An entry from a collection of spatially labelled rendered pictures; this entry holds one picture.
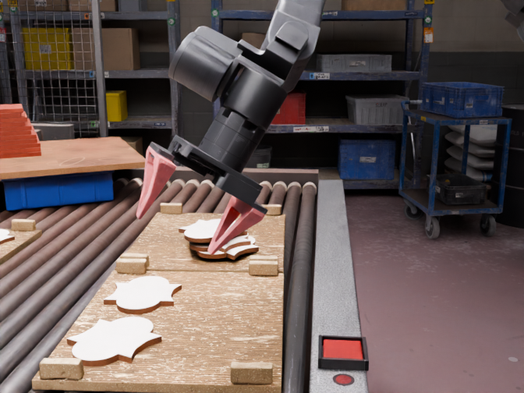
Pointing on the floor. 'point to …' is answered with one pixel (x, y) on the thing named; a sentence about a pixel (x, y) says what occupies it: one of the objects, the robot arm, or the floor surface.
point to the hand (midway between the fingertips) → (178, 229)
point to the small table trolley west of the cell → (413, 207)
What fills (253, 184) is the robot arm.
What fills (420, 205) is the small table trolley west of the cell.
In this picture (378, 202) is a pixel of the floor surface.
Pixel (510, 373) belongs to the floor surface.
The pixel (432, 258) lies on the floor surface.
